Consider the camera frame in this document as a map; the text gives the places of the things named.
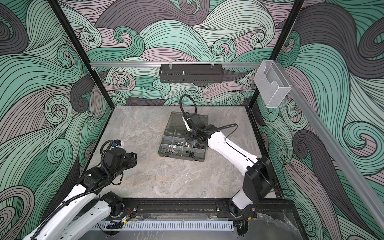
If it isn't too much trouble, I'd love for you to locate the black wall tray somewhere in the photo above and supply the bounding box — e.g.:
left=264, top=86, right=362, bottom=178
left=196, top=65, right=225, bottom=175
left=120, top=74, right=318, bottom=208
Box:
left=159, top=64, right=224, bottom=85

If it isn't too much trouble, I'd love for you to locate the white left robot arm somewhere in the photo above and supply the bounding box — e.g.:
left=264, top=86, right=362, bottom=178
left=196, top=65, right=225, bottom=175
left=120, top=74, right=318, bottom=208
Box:
left=25, top=148, right=137, bottom=240

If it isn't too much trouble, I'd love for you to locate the black vertical frame post left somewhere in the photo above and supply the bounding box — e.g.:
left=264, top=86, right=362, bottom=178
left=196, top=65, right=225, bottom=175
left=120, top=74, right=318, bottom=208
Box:
left=47, top=0, right=115, bottom=111

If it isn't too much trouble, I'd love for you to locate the aluminium rail back wall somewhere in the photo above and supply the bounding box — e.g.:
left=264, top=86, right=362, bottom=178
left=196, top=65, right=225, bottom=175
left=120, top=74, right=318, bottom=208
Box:
left=90, top=61, right=261, bottom=69

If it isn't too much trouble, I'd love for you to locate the black vertical frame post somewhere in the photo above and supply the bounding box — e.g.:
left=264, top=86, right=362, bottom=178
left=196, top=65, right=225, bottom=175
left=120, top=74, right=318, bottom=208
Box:
left=47, top=0, right=115, bottom=111
left=249, top=1, right=304, bottom=109

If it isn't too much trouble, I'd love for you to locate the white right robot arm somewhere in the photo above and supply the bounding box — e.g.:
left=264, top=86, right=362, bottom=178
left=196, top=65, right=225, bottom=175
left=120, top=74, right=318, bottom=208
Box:
left=183, top=129, right=276, bottom=215

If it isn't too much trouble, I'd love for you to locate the black vertical frame post right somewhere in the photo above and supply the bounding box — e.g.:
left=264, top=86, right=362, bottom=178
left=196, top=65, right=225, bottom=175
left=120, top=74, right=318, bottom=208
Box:
left=249, top=1, right=304, bottom=109

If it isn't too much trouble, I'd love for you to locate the white slotted cable duct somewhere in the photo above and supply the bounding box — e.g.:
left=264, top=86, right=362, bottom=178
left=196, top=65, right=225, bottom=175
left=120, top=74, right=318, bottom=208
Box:
left=91, top=220, right=235, bottom=232

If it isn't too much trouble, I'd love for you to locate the aluminium rail wall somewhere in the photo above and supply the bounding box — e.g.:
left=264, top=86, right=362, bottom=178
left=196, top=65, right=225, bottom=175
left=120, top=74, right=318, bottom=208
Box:
left=90, top=61, right=261, bottom=69
left=275, top=63, right=384, bottom=230

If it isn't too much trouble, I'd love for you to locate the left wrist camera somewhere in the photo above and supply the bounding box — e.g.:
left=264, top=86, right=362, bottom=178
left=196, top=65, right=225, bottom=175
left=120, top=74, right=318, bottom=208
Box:
left=103, top=140, right=128, bottom=166

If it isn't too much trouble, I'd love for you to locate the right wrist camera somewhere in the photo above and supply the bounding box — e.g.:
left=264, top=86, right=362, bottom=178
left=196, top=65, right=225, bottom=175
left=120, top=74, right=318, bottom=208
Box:
left=183, top=113, right=206, bottom=131

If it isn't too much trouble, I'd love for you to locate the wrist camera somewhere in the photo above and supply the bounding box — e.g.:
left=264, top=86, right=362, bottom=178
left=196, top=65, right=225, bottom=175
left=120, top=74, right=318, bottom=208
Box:
left=183, top=113, right=206, bottom=131
left=103, top=140, right=128, bottom=166

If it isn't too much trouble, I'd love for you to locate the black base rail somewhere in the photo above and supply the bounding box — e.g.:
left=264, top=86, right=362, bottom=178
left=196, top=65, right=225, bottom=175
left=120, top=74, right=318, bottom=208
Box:
left=123, top=198, right=295, bottom=218

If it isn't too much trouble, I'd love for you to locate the grey transparent organizer box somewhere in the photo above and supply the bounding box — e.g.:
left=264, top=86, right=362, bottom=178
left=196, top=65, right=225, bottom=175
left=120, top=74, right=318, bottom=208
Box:
left=158, top=112, right=207, bottom=162

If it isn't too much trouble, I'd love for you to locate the aluminium rail right wall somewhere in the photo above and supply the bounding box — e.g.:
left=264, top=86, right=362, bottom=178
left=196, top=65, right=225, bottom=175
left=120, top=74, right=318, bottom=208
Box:
left=275, top=63, right=384, bottom=230

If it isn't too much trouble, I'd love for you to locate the black hex bolt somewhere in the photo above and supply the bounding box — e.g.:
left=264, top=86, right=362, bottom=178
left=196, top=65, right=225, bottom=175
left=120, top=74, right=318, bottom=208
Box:
left=186, top=151, right=195, bottom=158

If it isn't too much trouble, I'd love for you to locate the clear plastic wall holder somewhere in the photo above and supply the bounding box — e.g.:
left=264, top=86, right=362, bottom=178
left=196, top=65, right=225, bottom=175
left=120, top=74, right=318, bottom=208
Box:
left=254, top=60, right=292, bottom=109

